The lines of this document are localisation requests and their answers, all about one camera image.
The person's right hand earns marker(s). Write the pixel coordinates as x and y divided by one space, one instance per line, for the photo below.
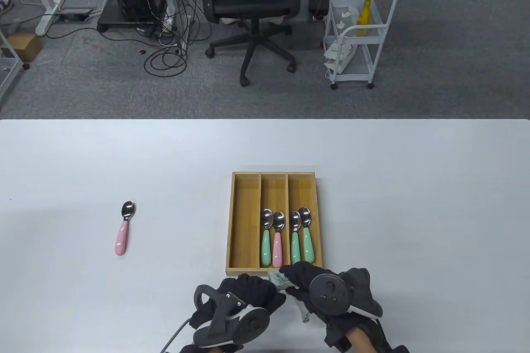
300 278

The person's left hand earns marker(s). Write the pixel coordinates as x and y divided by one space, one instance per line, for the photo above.
252 291

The green fish scale cleaning cloth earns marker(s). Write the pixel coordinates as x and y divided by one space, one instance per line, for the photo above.
278 281

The person's right forearm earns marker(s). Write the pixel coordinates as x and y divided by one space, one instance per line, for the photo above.
360 338

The wooden three-compartment tray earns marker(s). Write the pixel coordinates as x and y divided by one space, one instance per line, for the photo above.
244 220

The white metal trolley cart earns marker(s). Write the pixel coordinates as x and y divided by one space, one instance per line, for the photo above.
352 77

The white printed bag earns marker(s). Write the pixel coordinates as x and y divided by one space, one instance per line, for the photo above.
337 55

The black mesh office chair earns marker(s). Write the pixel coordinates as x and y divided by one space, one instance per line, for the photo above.
253 42

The small white items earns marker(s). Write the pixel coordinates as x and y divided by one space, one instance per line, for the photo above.
343 20

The yellow bottle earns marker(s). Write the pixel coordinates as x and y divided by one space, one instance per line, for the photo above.
363 18

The black computer stand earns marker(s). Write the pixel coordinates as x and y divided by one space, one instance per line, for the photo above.
124 25

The black floor socket box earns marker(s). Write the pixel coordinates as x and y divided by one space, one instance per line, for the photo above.
74 15

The white metal rack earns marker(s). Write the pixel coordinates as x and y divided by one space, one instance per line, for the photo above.
8 65

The brown cardboard box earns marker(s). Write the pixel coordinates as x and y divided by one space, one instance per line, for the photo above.
22 46

